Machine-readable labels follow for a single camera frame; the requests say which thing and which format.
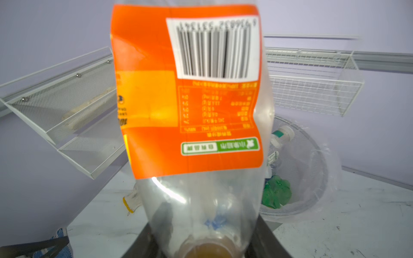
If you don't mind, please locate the blue dotted glove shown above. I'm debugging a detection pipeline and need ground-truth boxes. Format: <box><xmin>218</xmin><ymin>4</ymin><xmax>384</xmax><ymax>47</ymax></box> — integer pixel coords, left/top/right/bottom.
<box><xmin>17</xmin><ymin>227</ymin><xmax>74</xmax><ymax>258</ymax></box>

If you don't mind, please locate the clear bottle green cap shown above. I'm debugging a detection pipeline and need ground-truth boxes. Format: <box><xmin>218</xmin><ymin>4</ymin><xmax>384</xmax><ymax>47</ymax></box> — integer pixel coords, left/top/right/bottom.
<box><xmin>267</xmin><ymin>125</ymin><xmax>295</xmax><ymax>166</ymax></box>

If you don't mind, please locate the white mesh two-tier shelf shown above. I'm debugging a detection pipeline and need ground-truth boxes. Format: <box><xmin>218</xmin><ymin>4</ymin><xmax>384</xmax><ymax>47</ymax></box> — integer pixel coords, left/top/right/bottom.
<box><xmin>1</xmin><ymin>47</ymin><xmax>125</xmax><ymax>179</ymax></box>

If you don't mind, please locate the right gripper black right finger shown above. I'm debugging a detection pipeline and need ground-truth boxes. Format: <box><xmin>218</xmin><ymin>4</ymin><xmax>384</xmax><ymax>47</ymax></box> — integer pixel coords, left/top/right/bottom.
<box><xmin>245</xmin><ymin>216</ymin><xmax>292</xmax><ymax>258</ymax></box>

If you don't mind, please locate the white wire wall basket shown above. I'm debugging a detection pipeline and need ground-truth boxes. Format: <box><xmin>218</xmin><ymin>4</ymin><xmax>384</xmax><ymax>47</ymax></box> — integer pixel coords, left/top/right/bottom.
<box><xmin>264</xmin><ymin>34</ymin><xmax>365</xmax><ymax>117</ymax></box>

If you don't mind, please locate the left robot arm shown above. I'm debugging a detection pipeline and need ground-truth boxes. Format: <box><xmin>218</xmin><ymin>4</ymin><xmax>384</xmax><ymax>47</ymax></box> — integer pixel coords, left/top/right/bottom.
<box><xmin>1</xmin><ymin>236</ymin><xmax>69</xmax><ymax>258</ymax></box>

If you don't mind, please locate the orange label bottle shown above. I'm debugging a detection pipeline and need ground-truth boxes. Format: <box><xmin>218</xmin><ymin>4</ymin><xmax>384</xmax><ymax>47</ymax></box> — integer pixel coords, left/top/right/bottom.
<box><xmin>110</xmin><ymin>1</ymin><xmax>274</xmax><ymax>258</ymax></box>

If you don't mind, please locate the green soda bottle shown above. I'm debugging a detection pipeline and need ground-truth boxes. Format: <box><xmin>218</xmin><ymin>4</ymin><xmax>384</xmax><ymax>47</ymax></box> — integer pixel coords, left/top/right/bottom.
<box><xmin>261</xmin><ymin>175</ymin><xmax>292</xmax><ymax>209</ymax></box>

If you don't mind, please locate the white work glove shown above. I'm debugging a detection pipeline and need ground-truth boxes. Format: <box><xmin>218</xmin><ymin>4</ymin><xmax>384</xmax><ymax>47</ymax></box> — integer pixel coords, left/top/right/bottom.
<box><xmin>123</xmin><ymin>187</ymin><xmax>143</xmax><ymax>213</ymax></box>

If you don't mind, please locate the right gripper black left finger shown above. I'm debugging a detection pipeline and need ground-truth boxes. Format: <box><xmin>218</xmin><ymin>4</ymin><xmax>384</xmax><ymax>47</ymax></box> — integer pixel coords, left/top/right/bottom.
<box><xmin>122</xmin><ymin>224</ymin><xmax>161</xmax><ymax>258</ymax></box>

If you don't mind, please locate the grey bin with plastic liner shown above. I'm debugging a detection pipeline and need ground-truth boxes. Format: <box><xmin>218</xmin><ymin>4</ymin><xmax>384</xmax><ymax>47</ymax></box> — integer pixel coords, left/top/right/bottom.
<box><xmin>260</xmin><ymin>116</ymin><xmax>342</xmax><ymax>223</ymax></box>

